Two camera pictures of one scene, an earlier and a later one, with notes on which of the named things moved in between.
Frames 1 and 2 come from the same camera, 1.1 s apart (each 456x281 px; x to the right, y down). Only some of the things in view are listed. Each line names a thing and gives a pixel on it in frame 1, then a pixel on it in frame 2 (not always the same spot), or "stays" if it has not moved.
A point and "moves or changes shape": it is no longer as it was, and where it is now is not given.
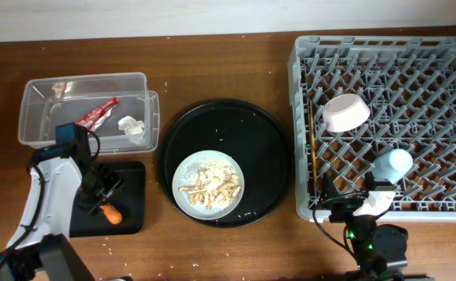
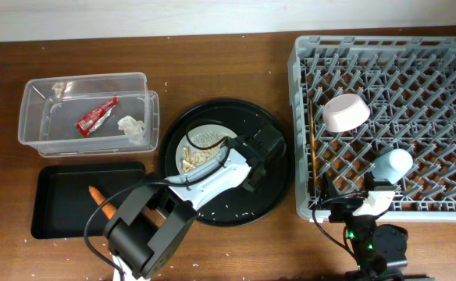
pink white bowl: (344, 112) stays
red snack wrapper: (97, 118) stays
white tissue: (132, 128) stays
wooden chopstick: (314, 147) stays
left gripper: (113, 183) to (254, 185)
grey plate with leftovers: (208, 185) moves or changes shape
